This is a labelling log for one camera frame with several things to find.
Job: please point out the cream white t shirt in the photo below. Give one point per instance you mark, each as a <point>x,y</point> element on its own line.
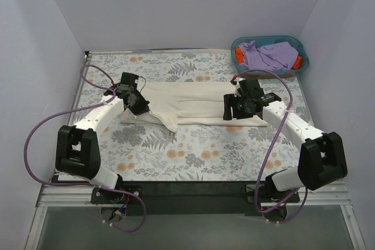
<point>187,103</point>

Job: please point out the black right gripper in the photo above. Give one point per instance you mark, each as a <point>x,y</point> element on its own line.
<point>229,106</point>

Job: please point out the floral patterned table mat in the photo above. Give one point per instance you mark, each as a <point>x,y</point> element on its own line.
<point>149,152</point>

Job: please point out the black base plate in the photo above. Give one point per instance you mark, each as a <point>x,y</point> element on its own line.
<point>188,206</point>

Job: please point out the aluminium frame rail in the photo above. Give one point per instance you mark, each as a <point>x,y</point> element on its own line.
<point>331,195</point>

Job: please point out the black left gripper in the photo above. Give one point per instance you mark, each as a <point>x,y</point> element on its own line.
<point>139,103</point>

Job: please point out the lavender purple t shirt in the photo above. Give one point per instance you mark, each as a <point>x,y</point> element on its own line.
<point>272,57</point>

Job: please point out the teal plastic laundry basket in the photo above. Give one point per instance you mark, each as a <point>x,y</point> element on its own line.
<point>266,40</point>

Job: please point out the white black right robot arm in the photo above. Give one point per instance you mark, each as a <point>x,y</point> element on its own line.
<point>321,155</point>

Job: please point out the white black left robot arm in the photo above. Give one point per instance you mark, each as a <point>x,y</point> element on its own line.
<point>78,150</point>

